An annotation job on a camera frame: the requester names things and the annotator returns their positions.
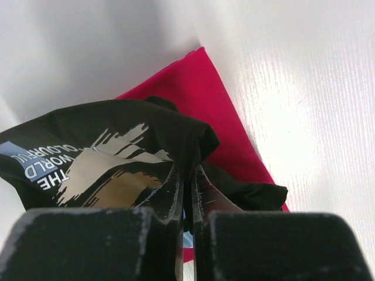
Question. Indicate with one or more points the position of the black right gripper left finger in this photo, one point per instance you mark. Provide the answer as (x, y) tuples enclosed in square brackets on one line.
[(167, 201)]

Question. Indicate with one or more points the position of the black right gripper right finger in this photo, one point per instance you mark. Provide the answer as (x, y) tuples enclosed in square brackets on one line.
[(206, 198)]

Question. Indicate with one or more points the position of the black t-shirt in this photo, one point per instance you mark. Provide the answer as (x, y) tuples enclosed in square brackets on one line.
[(115, 153)]

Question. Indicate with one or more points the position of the folded magenta t-shirt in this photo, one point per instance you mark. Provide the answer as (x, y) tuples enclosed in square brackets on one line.
[(234, 168)]

